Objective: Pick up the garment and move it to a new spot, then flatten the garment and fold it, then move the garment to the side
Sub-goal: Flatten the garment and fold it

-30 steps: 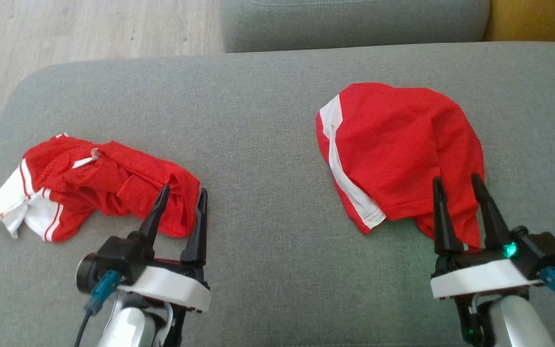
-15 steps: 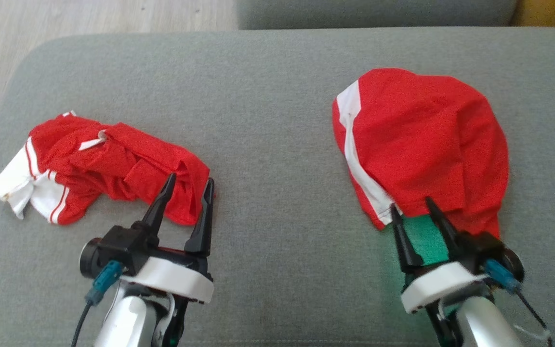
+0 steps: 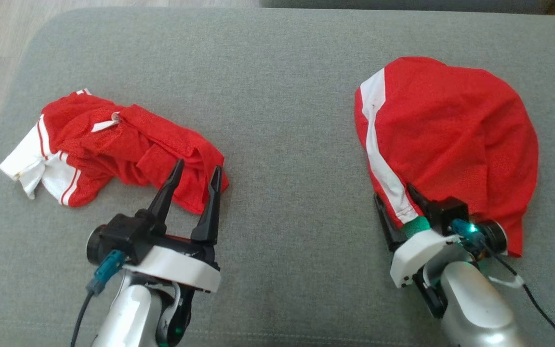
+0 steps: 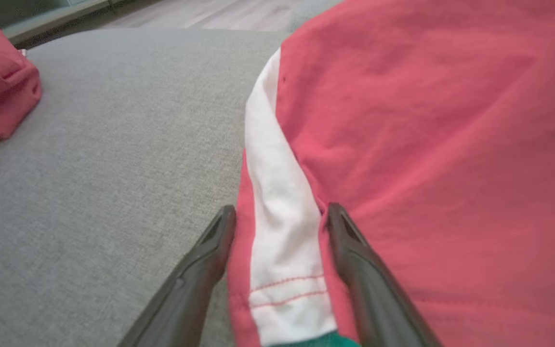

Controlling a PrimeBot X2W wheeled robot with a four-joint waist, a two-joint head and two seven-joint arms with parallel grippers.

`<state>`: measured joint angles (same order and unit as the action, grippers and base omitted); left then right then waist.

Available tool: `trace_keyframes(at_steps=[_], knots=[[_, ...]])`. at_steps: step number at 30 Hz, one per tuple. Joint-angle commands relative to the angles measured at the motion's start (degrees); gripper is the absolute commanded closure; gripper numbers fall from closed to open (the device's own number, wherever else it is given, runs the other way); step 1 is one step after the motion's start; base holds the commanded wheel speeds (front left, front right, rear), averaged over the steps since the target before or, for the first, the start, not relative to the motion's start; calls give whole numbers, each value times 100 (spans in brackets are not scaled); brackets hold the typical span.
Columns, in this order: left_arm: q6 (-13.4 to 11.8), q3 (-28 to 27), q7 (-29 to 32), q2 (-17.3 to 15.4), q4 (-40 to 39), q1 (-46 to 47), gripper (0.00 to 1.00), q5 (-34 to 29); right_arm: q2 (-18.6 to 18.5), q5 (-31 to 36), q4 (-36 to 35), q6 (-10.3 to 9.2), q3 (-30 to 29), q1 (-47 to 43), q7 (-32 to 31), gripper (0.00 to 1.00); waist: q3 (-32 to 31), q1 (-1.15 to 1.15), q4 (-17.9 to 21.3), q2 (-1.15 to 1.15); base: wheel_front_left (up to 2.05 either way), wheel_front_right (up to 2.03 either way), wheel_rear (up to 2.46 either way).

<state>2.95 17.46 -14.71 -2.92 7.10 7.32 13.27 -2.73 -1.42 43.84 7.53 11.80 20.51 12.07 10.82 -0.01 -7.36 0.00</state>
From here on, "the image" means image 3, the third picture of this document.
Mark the grey sofa seat cushion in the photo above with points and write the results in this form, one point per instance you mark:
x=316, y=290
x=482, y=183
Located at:
x=403, y=4

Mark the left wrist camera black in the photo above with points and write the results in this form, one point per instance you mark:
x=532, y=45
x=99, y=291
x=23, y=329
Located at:
x=118, y=236

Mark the red shorts with white stripe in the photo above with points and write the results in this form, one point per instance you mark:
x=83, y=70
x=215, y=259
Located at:
x=451, y=125

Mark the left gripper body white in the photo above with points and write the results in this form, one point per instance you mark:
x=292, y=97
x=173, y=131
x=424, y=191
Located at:
x=181, y=265

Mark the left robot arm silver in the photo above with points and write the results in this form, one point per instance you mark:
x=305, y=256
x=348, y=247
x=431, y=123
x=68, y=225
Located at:
x=128, y=313

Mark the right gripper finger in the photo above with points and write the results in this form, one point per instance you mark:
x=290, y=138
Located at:
x=419, y=202
x=389, y=226

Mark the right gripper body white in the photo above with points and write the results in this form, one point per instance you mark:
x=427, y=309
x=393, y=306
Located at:
x=417, y=250

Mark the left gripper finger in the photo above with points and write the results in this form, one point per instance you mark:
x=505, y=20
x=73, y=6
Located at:
x=166, y=197
x=210, y=217

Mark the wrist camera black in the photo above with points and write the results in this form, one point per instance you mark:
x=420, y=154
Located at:
x=118, y=236
x=446, y=212

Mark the red Bulls basketball jersey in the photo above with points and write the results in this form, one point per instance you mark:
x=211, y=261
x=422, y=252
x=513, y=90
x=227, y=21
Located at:
x=152, y=144

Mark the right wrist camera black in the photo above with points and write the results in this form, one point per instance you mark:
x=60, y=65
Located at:
x=446, y=212

